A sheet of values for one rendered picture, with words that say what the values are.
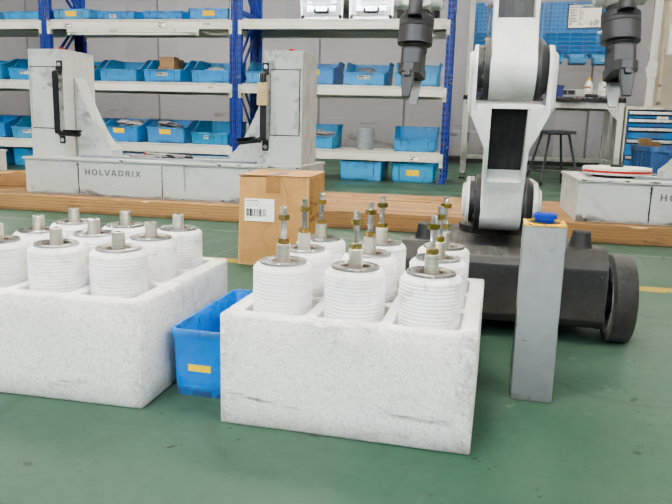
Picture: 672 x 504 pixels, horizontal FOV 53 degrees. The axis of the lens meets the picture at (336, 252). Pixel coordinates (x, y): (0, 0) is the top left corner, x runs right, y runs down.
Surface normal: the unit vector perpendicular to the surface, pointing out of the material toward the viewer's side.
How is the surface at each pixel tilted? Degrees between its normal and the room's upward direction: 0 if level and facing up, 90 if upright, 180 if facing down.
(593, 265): 46
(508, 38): 66
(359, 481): 0
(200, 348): 92
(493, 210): 106
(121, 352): 90
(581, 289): 90
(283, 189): 90
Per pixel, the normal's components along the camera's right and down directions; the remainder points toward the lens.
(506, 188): -0.18, 0.64
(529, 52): -0.17, -0.24
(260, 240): -0.15, 0.16
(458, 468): 0.03, -0.98
